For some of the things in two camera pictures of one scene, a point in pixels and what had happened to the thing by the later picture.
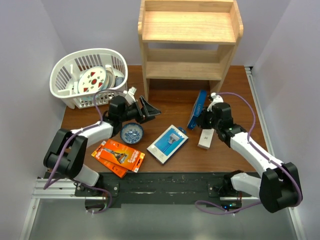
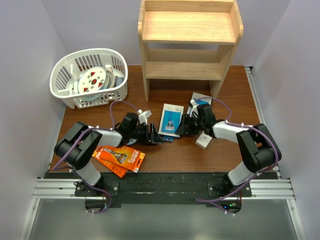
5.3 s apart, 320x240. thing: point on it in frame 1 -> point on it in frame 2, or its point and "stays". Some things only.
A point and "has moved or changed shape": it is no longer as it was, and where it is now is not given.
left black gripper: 150,111 -> 155,138
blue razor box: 167,143 -> 171,116
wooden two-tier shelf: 188,40 stays
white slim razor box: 205,138 stays
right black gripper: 200,120 -> 182,130
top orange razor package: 122,154 stays
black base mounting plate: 166,190 stays
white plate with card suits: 92,79 stays
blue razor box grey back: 197,109 has moved or changed shape
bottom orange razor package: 113,167 stays
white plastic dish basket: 89,77 stays
